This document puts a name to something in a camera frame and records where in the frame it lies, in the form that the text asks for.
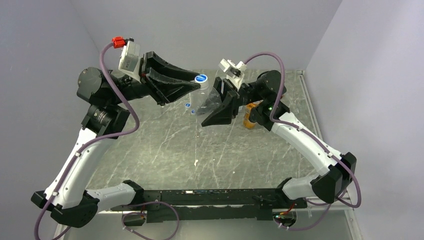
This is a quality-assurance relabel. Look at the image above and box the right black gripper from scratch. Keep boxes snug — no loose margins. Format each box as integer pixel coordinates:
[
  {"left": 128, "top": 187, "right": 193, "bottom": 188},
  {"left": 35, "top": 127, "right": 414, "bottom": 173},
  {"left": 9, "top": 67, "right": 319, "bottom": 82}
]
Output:
[{"left": 195, "top": 76, "right": 265, "bottom": 126}]

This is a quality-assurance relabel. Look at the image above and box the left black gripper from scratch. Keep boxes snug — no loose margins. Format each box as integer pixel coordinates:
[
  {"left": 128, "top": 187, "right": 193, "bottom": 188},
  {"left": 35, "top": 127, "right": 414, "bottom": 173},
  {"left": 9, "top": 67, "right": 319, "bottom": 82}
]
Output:
[{"left": 110, "top": 52, "right": 201, "bottom": 107}]

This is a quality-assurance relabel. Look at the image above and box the clear plastic bottle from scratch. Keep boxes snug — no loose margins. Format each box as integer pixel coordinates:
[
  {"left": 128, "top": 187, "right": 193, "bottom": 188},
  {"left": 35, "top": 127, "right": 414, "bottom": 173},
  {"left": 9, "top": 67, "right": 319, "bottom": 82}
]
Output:
[{"left": 189, "top": 80, "right": 222, "bottom": 125}]

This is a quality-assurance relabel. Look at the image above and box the orange juice bottle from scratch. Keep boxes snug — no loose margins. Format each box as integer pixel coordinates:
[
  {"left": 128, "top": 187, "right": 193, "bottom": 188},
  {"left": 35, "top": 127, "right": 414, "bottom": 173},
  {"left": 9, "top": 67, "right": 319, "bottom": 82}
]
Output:
[{"left": 242, "top": 100, "right": 261, "bottom": 130}]

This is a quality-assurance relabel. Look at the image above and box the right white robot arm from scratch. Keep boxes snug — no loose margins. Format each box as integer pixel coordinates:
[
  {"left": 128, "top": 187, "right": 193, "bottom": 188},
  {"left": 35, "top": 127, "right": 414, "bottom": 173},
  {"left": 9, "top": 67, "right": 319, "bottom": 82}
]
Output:
[{"left": 201, "top": 70, "right": 360, "bottom": 208}]

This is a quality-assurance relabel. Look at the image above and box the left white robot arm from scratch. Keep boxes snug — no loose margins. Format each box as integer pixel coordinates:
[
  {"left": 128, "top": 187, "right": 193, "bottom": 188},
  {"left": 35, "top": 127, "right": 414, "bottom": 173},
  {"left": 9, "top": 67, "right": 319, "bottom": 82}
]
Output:
[{"left": 31, "top": 51, "right": 200, "bottom": 228}]

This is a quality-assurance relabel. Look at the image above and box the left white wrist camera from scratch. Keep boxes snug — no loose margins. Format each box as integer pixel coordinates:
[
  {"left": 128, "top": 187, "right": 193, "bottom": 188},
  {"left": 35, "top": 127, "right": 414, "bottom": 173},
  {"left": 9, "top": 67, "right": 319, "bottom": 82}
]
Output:
[{"left": 112, "top": 36, "right": 142, "bottom": 82}]

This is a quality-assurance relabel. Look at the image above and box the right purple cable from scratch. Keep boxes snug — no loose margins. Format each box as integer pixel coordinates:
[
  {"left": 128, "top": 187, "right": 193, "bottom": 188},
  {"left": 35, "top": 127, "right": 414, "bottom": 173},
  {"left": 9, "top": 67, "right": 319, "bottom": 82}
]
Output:
[{"left": 244, "top": 51, "right": 363, "bottom": 209}]

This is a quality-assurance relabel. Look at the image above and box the purple cable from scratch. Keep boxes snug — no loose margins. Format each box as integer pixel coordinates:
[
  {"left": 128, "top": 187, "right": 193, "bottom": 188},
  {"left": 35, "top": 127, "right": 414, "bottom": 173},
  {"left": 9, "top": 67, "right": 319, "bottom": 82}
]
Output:
[
  {"left": 33, "top": 42, "right": 141, "bottom": 240},
  {"left": 244, "top": 51, "right": 363, "bottom": 209}
]

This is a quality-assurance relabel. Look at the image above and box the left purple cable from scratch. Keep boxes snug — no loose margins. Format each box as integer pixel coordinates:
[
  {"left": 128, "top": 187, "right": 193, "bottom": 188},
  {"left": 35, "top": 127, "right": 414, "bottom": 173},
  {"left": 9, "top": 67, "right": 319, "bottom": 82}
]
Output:
[{"left": 33, "top": 42, "right": 141, "bottom": 240}]

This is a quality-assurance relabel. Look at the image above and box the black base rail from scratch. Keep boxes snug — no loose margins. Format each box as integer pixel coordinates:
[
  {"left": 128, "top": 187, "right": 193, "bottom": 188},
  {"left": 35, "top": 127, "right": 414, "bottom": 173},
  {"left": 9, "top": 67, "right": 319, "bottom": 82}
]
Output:
[{"left": 112, "top": 188, "right": 308, "bottom": 223}]

